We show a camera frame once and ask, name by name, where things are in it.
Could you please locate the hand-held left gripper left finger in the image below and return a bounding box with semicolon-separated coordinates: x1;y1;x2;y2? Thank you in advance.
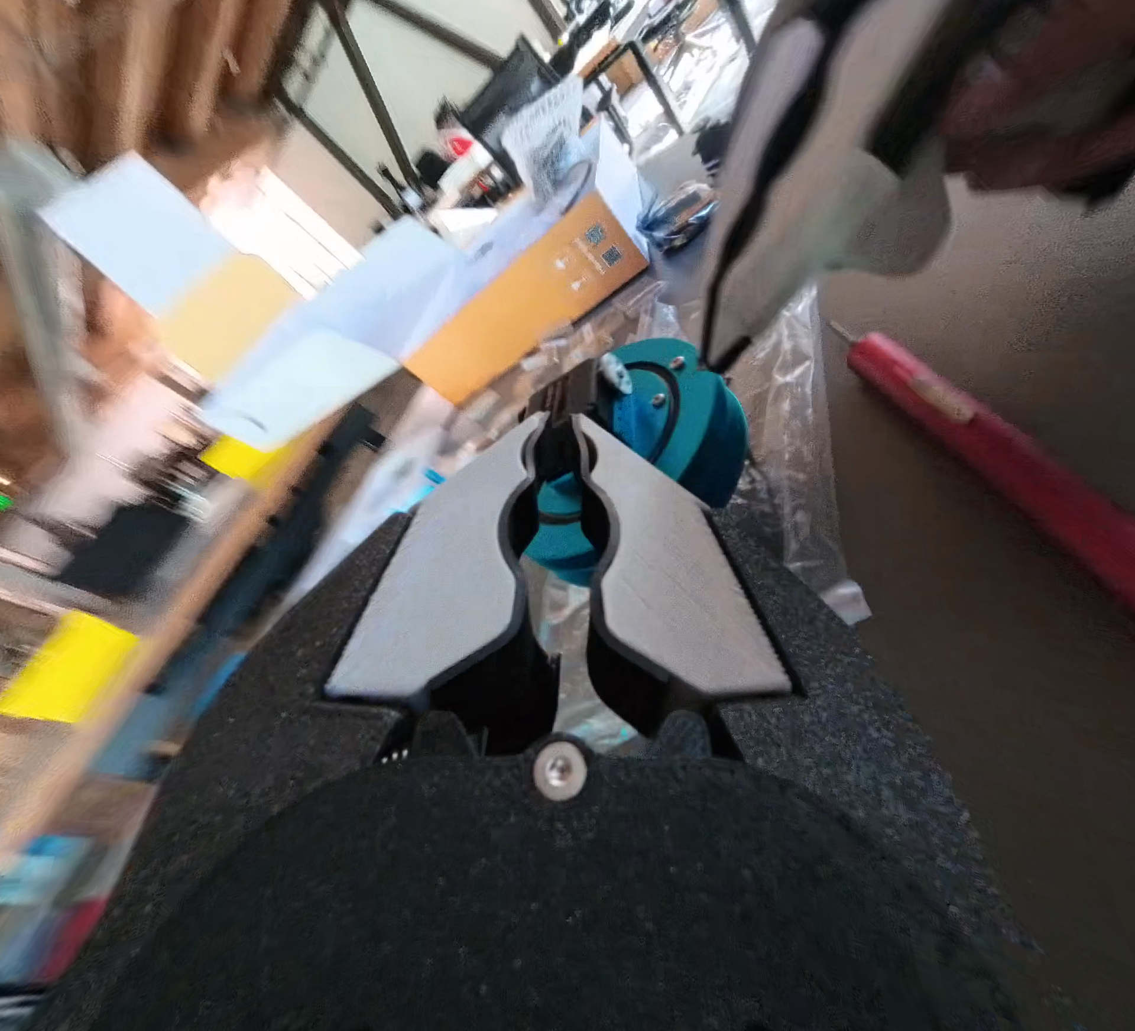
323;412;560;735

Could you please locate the clear plastic bag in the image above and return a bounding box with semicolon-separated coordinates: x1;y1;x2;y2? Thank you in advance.
523;286;874;740

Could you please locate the dark blue parts bag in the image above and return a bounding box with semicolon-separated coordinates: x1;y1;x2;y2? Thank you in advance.
637;181;721;254

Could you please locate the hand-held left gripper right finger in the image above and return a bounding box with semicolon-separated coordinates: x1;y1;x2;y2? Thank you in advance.
570;412;795;738

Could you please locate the red pen screwdriver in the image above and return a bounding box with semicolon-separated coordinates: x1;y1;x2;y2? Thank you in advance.
829;320;1135;607

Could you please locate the teal round robot base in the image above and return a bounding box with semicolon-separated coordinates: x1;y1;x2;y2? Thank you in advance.
518;338;750;589

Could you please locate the grey desk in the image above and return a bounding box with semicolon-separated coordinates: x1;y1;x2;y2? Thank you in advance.
293;153;1135;1031

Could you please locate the person's right hand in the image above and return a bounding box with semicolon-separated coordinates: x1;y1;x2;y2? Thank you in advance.
944;0;1135;205

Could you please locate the pile of small screw bags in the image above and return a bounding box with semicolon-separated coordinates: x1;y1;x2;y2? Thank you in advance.
355;286;661;518

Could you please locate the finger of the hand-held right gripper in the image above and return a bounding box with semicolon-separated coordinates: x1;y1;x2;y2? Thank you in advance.
701;14;830;367
708;0;987;374

